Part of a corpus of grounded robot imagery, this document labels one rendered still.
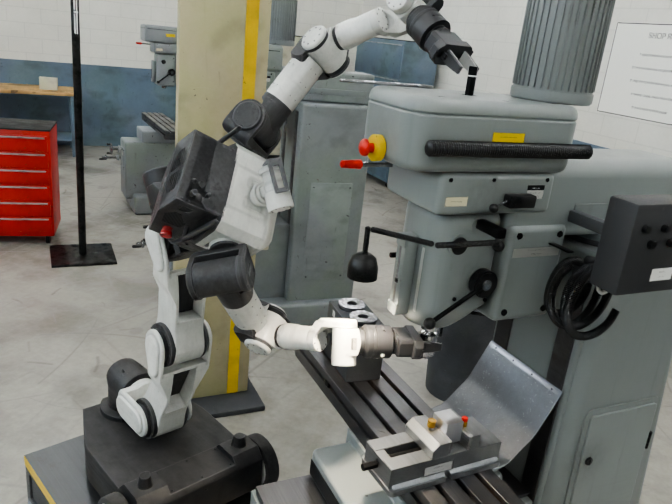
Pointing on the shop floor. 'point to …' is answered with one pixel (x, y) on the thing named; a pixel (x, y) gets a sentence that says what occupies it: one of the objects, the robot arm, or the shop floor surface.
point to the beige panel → (233, 26)
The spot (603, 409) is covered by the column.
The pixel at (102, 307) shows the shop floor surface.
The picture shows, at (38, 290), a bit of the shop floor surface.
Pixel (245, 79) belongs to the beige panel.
